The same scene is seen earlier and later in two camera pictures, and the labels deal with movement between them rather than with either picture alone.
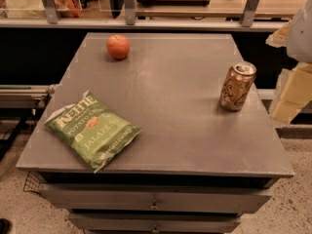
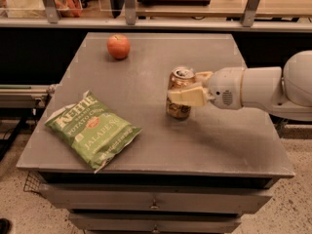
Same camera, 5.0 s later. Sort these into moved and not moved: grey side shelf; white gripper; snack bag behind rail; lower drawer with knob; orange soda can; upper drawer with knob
Moved: white gripper; orange soda can
Not moved: grey side shelf; snack bag behind rail; upper drawer with knob; lower drawer with knob
